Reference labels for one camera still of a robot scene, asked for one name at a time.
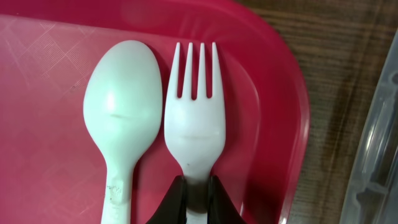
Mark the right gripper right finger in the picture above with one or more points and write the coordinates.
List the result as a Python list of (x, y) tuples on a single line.
[(221, 209)]

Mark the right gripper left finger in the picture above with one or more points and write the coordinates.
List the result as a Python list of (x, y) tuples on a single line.
[(173, 207)]

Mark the white plastic fork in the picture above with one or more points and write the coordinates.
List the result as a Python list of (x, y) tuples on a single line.
[(195, 129)]

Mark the white plastic spoon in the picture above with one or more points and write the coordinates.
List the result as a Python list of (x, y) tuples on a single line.
[(122, 110)]

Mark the red plastic tray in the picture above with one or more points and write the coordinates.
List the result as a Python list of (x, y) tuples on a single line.
[(51, 170)]

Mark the clear plastic bin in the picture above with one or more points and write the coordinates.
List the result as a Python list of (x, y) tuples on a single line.
[(371, 194)]

